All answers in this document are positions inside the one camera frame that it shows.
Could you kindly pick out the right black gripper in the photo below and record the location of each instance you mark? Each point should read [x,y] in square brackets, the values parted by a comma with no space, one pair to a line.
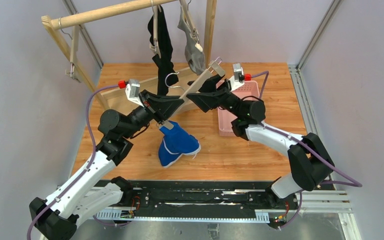
[223,88]

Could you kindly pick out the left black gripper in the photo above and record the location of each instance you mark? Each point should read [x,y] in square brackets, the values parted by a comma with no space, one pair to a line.
[146,102]

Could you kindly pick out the wooden clip hanger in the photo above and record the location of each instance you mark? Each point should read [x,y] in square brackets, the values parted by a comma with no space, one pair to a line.
[189,83]

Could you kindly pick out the blue white underwear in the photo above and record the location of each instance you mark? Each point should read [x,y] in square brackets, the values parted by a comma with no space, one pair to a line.
[176,142]

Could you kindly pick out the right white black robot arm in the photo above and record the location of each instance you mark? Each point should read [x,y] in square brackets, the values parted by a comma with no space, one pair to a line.
[309,162]

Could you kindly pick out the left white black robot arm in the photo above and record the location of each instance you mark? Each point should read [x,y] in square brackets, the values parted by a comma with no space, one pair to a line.
[61,213]

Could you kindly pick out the black underwear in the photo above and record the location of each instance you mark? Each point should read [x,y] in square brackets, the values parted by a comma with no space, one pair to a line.
[164,61]

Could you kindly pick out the grey underwear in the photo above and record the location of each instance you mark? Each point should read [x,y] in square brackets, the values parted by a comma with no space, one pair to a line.
[193,52]

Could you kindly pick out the wooden hanger with black underwear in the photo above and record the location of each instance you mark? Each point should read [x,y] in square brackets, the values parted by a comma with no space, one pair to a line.
[154,46]

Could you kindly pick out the wooden hanger with grey underwear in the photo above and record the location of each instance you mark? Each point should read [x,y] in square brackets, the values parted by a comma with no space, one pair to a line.
[189,23]

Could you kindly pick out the empty wooden hanger left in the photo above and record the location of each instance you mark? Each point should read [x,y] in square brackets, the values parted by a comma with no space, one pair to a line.
[73,60]

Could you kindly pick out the wooden clothes rack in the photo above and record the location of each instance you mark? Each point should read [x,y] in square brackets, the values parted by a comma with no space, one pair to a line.
[120,31]

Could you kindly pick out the pink plastic basket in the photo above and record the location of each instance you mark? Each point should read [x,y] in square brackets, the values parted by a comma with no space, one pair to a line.
[250,88]

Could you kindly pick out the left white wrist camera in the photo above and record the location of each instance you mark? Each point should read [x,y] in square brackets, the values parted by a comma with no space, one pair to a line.
[132,91]

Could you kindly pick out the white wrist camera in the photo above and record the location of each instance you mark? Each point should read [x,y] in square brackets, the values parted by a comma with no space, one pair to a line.
[237,80]
[132,91]

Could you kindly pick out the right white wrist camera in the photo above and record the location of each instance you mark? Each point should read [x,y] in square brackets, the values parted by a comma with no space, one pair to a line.
[237,80]

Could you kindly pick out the aluminium frame post right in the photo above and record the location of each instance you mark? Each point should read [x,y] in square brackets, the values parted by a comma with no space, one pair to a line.
[297,74]

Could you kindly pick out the aluminium frame post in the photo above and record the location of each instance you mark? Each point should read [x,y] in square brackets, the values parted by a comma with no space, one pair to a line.
[72,10]
[297,74]

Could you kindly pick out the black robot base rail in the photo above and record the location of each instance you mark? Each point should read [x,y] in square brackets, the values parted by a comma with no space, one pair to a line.
[178,199]

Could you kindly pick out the aluminium frame post left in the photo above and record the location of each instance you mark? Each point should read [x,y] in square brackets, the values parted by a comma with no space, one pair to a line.
[72,10]

